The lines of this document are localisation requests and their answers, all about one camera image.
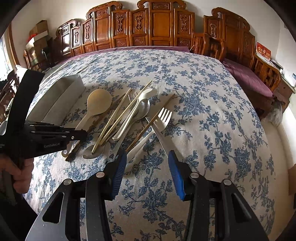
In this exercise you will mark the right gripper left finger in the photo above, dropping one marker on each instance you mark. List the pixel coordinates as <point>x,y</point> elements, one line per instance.
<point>115,171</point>

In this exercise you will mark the purple bench cushion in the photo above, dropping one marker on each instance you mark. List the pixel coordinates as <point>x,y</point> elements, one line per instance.
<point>167,48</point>

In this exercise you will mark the large cream rice spoon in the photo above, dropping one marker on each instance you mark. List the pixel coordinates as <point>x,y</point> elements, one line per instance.
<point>97,103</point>

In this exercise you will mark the carved wooden armchair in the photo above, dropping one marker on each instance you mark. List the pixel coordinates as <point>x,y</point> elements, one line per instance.
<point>231,29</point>

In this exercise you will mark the dark brown wooden chopstick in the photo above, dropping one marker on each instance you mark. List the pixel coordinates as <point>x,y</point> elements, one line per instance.
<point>77,145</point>

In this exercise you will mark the white blue paper box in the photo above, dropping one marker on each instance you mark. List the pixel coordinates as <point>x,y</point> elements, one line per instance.
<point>289,77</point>

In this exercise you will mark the stacked cardboard boxes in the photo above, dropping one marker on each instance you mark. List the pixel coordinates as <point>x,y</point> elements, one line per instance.
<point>36,46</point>

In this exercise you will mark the grey rectangular tray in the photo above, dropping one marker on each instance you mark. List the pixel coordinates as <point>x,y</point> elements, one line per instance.
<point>56,103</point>

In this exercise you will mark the stainless steel fork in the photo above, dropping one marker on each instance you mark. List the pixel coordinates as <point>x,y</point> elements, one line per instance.
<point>152,129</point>

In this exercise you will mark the cream plastic fork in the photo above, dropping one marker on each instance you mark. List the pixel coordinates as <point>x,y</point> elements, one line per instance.
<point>161,123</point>

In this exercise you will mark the wooden side table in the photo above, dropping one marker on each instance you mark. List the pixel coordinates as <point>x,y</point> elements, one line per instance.
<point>283,93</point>

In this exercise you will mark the small cream plastic spoon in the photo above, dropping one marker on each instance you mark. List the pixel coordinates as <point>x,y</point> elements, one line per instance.
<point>145,95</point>

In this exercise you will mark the long carved wooden bench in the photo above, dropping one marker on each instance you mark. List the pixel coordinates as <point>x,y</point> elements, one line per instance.
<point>109,25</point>

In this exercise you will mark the person's left hand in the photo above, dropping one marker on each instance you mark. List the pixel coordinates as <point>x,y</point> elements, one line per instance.
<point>22,176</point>

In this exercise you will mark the purple armchair cushion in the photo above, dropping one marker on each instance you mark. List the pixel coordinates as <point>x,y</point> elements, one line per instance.
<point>246,78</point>

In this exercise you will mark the red gift box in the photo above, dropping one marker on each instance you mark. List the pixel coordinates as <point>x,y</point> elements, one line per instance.
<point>263,52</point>

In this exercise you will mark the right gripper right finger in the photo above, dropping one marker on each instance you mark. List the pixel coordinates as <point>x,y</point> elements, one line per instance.
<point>180,172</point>

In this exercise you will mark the light bamboo chopstick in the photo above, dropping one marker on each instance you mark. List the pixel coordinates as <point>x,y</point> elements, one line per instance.
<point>109,123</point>
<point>123,113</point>

